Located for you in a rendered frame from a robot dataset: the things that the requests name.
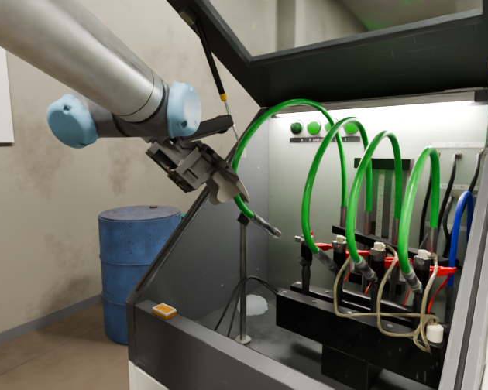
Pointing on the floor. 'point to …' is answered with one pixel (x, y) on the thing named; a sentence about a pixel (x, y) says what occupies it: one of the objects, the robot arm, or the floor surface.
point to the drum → (129, 255)
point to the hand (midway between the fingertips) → (243, 195)
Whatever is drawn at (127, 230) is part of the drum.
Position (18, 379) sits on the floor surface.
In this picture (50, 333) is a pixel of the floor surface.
